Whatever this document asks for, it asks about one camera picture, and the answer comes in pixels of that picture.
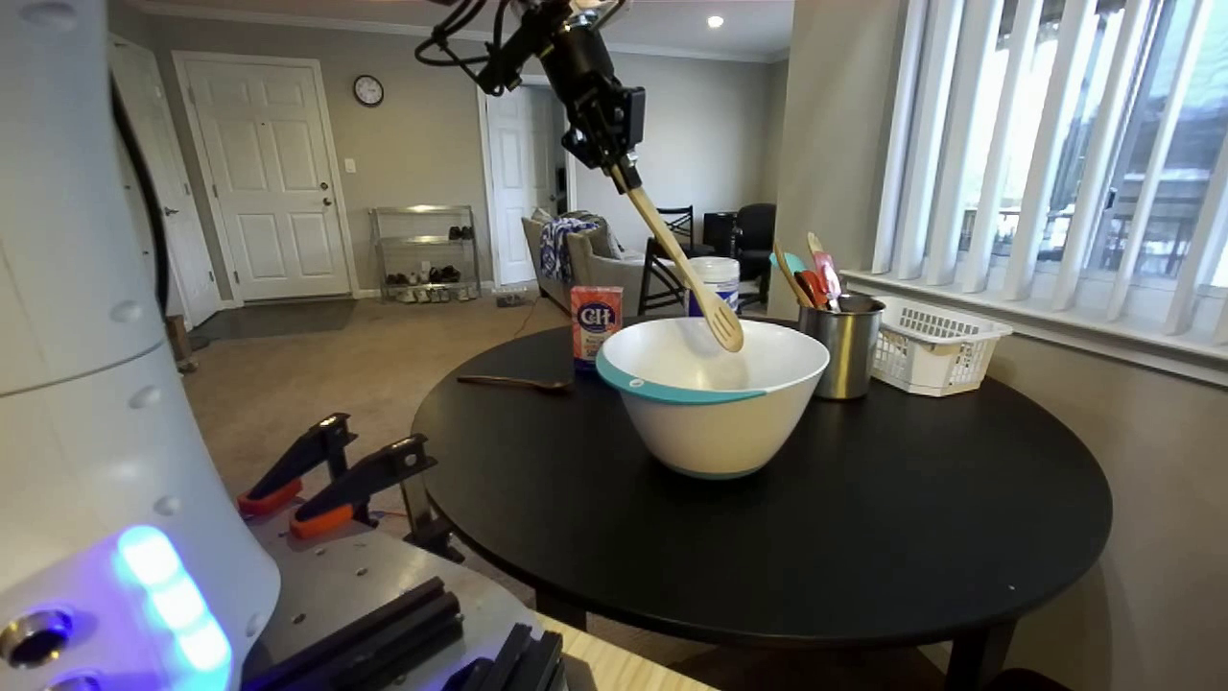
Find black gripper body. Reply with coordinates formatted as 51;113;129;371
541;26;644;170

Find white mixing bowl teal rim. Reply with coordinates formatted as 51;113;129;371
595;317;830;480

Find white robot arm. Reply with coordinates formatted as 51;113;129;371
476;0;644;191

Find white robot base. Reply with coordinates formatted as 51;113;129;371
0;0;279;691

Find beige sofa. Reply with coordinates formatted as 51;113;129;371
522;211;642;311

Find blue white blanket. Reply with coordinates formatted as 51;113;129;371
538;211;597;279

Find black dining chair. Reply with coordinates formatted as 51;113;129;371
638;209;699;314

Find black office chair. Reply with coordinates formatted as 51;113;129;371
703;204;774;298

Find white wipes canister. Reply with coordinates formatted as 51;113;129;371
691;256;739;307

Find small sugar carton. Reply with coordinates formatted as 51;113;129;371
569;285;623;360

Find utensils in steel cup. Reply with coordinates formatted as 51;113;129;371
774;234;843;311

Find wooden spoon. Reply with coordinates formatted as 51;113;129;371
456;371;573;394

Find steel utensil cup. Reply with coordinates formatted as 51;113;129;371
799;291;882;403

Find white interior door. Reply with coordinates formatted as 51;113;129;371
178;55;352;298

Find white plastic basket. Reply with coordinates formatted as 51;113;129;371
872;298;1010;399

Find orange black clamp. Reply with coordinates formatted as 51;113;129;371
236;410;352;520
290;433;428;540

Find white vertical blinds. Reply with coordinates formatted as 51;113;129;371
872;0;1228;348

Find round black table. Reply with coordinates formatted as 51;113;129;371
413;329;1114;691

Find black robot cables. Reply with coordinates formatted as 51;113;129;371
412;0;541;97

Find wire shoe rack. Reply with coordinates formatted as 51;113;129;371
373;204;479;305

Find round wall clock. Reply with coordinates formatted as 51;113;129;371
352;73;382;109

